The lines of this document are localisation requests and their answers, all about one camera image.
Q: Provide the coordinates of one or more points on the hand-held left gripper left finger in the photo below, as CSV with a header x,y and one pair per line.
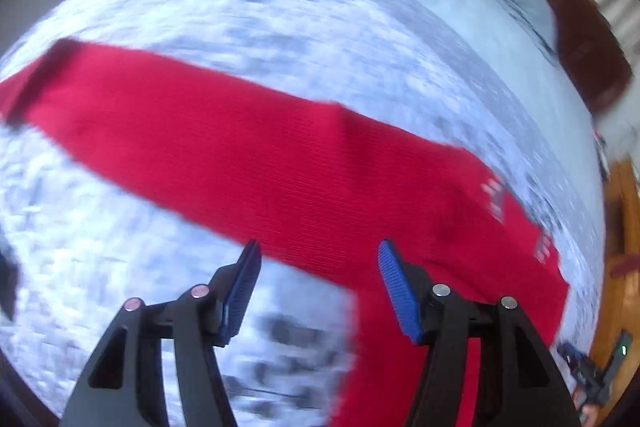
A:
x,y
239,297

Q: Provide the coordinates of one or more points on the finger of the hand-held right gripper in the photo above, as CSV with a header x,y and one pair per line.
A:
x,y
570,353

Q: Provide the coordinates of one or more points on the white leaf print quilt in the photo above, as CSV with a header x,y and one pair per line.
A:
x,y
300,22

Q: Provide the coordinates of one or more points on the brown wooden headboard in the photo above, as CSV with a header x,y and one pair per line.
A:
x,y
575,32

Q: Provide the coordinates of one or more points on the orange wooden furniture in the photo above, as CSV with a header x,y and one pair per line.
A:
x,y
620,217

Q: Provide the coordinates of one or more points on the red knit garment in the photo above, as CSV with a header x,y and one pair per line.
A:
x,y
250,147

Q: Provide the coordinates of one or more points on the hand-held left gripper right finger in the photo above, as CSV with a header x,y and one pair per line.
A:
x,y
400,292

